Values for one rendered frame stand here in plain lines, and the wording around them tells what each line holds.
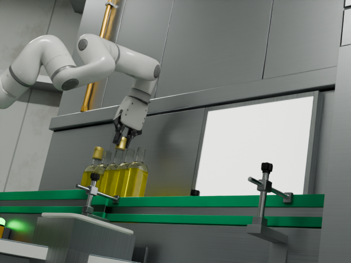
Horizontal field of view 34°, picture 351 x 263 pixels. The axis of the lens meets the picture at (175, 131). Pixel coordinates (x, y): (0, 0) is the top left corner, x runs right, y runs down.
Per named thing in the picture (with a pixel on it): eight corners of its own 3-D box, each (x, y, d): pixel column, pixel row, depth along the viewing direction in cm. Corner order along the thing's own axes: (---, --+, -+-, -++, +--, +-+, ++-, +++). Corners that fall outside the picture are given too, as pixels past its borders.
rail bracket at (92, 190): (116, 221, 182) (124, 183, 186) (74, 208, 171) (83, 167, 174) (109, 221, 184) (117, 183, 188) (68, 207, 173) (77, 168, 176)
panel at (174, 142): (312, 207, 158) (323, 94, 169) (306, 204, 156) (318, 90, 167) (102, 207, 220) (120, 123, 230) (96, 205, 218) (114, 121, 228)
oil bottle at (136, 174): (138, 228, 184) (150, 164, 191) (125, 224, 180) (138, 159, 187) (126, 227, 188) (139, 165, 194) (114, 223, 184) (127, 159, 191)
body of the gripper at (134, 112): (142, 101, 209) (131, 130, 208) (121, 90, 203) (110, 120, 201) (155, 104, 204) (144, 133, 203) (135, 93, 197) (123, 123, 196)
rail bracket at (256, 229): (290, 269, 134) (300, 176, 141) (247, 254, 123) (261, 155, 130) (272, 267, 138) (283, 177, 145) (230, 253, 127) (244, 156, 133)
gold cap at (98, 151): (91, 157, 206) (94, 145, 207) (92, 159, 209) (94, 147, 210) (101, 159, 206) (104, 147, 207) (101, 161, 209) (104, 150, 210)
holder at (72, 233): (144, 267, 164) (149, 240, 166) (68, 248, 146) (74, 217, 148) (105, 263, 176) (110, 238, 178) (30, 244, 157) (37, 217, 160)
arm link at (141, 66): (93, 64, 185) (130, 78, 203) (125, 73, 179) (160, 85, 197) (101, 39, 185) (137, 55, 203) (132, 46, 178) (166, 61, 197)
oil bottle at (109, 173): (115, 227, 192) (128, 166, 199) (103, 223, 188) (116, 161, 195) (104, 227, 196) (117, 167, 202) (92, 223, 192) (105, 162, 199)
